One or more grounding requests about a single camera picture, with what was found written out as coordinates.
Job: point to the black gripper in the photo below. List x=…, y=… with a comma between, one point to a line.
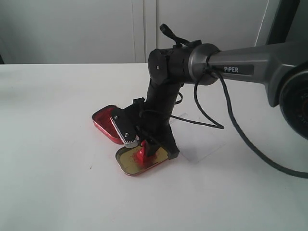
x=158, y=107

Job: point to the red plastic stamp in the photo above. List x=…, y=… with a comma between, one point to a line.
x=141, y=156

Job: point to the white paper sheet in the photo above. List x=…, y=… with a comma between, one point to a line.
x=195, y=142

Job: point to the red ink pad tin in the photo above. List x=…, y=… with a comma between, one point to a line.
x=102, y=121

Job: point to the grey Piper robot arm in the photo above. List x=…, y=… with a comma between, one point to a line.
x=282, y=68

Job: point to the gold tin lid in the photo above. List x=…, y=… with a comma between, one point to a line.
x=126, y=160

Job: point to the white cabinet doors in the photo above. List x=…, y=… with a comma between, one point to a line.
x=124, y=31

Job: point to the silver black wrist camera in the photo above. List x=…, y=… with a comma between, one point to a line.
x=126, y=122

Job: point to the dark vertical post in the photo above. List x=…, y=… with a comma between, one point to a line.
x=290, y=22

